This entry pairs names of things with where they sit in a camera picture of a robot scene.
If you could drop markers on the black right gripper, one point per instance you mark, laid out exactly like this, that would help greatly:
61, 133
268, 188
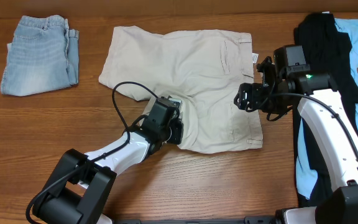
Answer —
255, 89

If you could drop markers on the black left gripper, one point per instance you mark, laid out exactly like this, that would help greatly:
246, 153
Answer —
177, 126

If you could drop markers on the beige khaki shorts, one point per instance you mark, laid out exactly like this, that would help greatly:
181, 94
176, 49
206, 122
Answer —
201, 68

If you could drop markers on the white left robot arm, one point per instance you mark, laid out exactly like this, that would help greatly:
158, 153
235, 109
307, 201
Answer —
78, 187

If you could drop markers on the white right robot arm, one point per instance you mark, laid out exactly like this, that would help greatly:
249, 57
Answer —
288, 83

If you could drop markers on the black garment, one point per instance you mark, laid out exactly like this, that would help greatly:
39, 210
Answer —
328, 62

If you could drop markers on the light blue shirt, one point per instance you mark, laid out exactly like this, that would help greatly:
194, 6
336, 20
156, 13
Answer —
357, 40

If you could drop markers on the folded light blue jeans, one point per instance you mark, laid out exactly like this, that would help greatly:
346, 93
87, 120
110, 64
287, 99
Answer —
43, 56

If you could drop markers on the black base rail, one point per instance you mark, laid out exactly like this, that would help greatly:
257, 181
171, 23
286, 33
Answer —
194, 221

